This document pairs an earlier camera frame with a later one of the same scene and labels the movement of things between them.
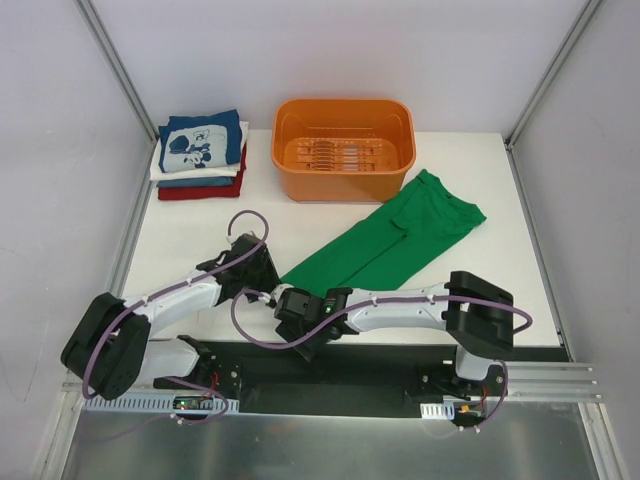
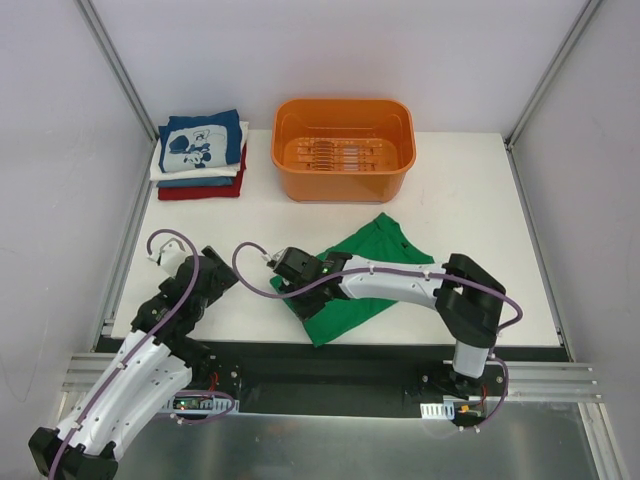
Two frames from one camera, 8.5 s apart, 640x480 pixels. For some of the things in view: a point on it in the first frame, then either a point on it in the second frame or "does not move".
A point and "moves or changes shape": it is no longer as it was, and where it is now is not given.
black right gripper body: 289,325 -> 304,304
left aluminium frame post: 118,67 does not move
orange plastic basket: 343,150 does not move
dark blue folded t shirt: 224,181 does not move
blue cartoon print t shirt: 200,141 does not move
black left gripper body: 261,267 -> 220,267
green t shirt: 392,245 moves or changes shape
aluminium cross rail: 528,382 does not move
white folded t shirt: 226,171 does not move
